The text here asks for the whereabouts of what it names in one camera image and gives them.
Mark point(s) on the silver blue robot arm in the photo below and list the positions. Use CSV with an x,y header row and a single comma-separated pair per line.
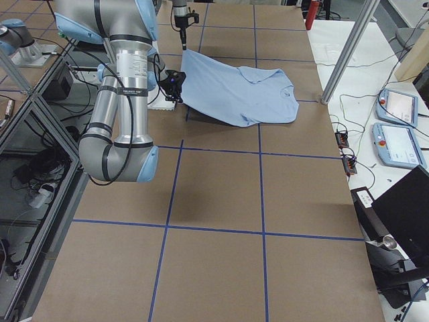
x,y
116,145
180,13

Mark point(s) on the near blue teach pendant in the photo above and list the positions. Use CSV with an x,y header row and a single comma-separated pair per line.
x,y
397,146

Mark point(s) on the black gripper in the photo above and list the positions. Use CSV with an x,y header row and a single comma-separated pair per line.
x,y
181,24
168,88

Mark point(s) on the black orange connector module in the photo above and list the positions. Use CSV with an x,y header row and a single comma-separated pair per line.
x,y
349,165
342,139

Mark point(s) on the red cylinder bottle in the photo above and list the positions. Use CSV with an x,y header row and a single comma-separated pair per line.
x,y
311,15

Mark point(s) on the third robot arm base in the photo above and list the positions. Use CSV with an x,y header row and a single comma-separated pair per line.
x,y
18,43

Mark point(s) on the light blue t-shirt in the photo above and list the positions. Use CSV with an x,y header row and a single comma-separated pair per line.
x,y
240,96

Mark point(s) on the far blue teach pendant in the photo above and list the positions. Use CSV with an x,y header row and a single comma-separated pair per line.
x,y
397,107

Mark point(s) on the aluminium frame post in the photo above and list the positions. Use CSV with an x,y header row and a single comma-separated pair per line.
x,y
357,31

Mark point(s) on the black label box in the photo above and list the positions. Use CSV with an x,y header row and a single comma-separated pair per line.
x,y
367,217

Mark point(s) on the black monitor on stand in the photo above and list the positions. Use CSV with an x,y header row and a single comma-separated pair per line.
x,y
403,210

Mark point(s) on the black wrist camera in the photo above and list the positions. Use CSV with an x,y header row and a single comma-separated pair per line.
x,y
192,18
173,80

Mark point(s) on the blue teach pendant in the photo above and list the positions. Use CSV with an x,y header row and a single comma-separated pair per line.
x,y
397,107
397,146

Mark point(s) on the black power adapter box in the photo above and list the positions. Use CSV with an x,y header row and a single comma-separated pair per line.
x,y
60,86

